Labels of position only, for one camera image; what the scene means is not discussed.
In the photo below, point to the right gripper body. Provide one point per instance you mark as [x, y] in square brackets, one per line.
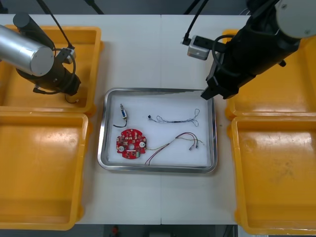
[232, 76]

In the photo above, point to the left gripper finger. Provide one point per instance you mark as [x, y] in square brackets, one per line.
[71, 93]

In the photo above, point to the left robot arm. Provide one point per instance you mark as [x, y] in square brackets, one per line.
[19, 47]

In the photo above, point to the yellow-orange plastic bin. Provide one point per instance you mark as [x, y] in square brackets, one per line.
[296, 197]
[284, 93]
[24, 148]
[14, 98]

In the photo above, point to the blue label metal solenoid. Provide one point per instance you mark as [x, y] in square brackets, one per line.
[123, 113]

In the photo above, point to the steel tray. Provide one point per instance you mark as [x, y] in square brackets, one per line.
[158, 169]

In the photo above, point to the black stand leg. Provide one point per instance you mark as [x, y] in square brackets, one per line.
[93, 7]
[191, 9]

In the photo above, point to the round red circuit board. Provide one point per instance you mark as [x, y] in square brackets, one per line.
[134, 137]

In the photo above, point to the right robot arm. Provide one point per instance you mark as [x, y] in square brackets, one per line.
[271, 37]

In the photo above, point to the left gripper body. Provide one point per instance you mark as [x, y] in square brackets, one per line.
[67, 79]

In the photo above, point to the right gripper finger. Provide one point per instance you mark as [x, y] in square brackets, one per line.
[211, 93]

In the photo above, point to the white label metal solenoid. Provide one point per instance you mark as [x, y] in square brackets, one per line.
[78, 101]

